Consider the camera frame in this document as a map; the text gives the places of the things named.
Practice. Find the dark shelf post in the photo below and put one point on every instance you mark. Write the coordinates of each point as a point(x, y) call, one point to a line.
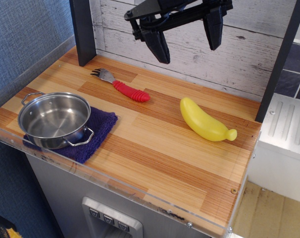
point(83, 30)
point(279, 63)

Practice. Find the black yellow object corner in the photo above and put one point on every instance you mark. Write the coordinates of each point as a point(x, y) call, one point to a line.
point(8, 232)

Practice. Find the red handled metal fork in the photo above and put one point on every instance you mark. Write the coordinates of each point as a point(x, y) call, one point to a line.
point(132, 93)

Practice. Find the white plastic drainboard unit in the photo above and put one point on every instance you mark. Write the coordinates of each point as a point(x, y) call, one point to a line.
point(276, 159)

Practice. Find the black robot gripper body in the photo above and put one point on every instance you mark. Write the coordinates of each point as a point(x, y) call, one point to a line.
point(163, 15)

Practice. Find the stainless steel pan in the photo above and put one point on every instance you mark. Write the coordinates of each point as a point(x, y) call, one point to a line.
point(55, 120)

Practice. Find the clear acrylic edge guard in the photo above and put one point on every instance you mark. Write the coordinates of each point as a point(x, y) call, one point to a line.
point(66, 182)

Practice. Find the silver dispenser button panel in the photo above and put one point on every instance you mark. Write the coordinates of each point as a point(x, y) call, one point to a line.
point(106, 222)

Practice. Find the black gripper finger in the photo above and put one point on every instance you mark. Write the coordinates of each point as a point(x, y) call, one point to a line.
point(213, 25)
point(156, 42)

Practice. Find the purple towel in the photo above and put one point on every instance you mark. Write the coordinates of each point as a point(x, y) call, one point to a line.
point(101, 123)

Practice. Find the dark left shelf post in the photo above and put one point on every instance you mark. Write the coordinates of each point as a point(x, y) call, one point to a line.
point(83, 30)

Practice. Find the grey toy kitchen cabinet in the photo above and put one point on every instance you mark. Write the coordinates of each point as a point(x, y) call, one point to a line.
point(160, 185)

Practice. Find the dark right shelf post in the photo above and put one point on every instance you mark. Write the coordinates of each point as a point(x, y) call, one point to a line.
point(279, 63)

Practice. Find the yellow plastic banana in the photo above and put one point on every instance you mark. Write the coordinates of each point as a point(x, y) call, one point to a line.
point(203, 124)

